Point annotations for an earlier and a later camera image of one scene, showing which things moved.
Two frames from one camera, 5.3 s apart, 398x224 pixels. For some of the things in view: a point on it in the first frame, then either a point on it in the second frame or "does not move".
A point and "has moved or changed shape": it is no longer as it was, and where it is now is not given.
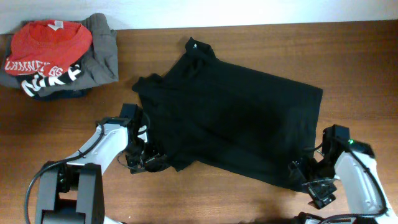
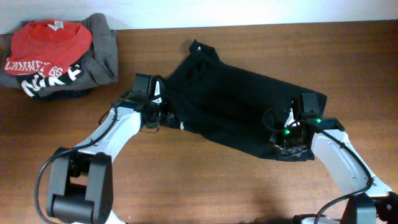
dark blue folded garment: [61, 94] does not move
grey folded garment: [99, 65] does not move
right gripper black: [321, 196] -> [275, 142]
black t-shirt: [206, 109] has moved or changed shape
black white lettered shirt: [31, 83] does not move
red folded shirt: [48, 46] does not move
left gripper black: [133, 163] -> [168, 113]
